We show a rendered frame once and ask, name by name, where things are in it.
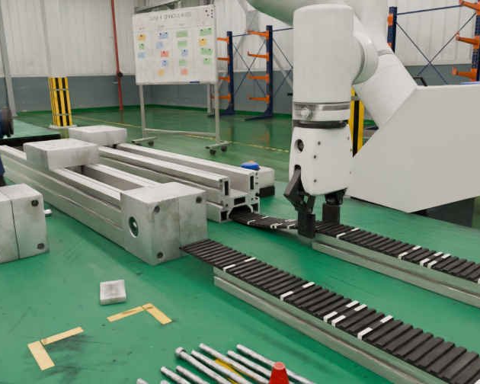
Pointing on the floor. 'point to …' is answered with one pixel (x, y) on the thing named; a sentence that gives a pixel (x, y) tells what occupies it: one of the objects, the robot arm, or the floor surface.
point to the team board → (177, 56)
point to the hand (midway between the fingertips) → (318, 221)
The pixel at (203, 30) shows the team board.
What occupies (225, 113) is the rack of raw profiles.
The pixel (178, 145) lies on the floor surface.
